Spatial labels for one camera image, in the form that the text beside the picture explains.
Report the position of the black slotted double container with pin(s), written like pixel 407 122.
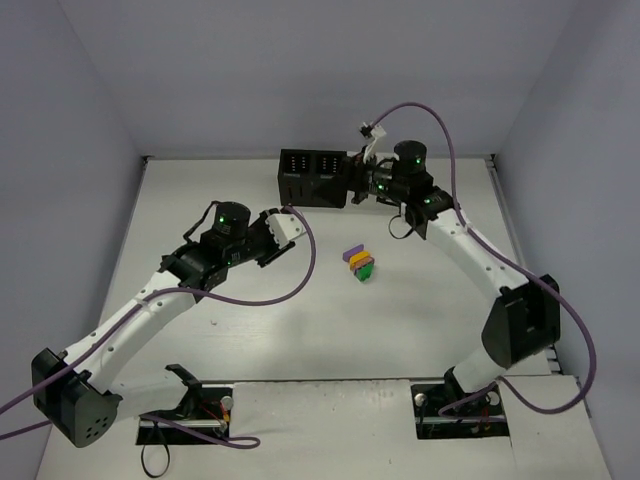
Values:
pixel 305 178

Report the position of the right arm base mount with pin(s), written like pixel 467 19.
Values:
pixel 442 411

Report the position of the purple curved lego top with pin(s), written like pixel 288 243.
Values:
pixel 346 256

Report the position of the pink patterned lego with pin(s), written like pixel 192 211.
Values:
pixel 364 263

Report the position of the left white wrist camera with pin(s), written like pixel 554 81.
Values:
pixel 285 228

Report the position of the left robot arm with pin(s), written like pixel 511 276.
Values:
pixel 79 390

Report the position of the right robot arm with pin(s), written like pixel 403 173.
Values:
pixel 524 318

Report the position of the dark green lego piece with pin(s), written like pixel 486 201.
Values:
pixel 363 273

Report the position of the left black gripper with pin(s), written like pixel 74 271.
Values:
pixel 270 250

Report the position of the yellow curved lego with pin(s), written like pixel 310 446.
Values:
pixel 361 258

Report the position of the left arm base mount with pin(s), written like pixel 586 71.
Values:
pixel 205 408

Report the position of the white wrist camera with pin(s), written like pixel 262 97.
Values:
pixel 372 134
pixel 285 228

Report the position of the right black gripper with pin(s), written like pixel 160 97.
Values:
pixel 358 178

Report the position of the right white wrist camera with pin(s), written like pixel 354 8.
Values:
pixel 372 134

